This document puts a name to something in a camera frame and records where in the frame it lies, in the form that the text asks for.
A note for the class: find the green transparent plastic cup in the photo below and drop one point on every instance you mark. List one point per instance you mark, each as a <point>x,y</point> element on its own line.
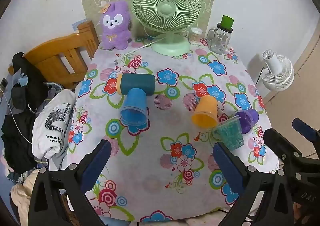
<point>231,136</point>

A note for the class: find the black clothing pile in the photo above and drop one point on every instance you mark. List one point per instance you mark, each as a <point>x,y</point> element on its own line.
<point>22,106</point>

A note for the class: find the green desk fan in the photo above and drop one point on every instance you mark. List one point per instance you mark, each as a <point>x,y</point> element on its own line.
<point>166,8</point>

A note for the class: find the orange plastic cup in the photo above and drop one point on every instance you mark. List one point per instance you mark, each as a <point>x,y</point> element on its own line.
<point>206,111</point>

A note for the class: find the wooden chair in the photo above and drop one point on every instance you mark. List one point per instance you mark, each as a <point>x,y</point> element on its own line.
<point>60,53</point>

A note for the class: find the dark teal tumbler orange lid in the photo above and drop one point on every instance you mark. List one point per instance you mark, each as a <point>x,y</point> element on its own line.
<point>140,82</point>

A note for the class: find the white printed t-shirt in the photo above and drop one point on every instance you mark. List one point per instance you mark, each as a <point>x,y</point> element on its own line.
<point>55,121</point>

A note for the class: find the white circulator fan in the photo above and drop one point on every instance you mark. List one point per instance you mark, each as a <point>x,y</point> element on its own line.
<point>278,73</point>

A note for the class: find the glass jar mug green lid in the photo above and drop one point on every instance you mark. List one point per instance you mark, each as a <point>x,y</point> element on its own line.
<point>220,38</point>

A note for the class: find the blue plastic cup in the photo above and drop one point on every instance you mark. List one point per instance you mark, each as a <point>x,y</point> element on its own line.
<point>135,103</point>

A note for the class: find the purple plastic cup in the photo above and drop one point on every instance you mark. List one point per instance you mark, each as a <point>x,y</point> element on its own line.
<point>248,119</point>

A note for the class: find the purple plush bunny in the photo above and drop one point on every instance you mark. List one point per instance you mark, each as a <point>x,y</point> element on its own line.
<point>115,31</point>

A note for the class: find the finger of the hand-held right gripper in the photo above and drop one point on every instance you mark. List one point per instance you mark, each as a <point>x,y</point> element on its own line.
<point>304,128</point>
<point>280,144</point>

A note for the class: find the floral tablecloth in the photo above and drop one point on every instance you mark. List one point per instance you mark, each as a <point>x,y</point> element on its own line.
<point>155,156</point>

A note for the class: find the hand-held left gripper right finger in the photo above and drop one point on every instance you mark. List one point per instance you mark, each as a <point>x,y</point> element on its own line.
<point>228,166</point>

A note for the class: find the cream cloth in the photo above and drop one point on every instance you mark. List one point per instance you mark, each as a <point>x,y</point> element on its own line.
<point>20,198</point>

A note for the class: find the cotton swab container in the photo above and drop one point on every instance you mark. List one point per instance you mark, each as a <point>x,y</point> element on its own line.
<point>195,36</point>

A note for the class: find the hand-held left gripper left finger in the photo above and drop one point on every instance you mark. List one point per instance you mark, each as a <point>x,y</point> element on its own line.
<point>96,163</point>

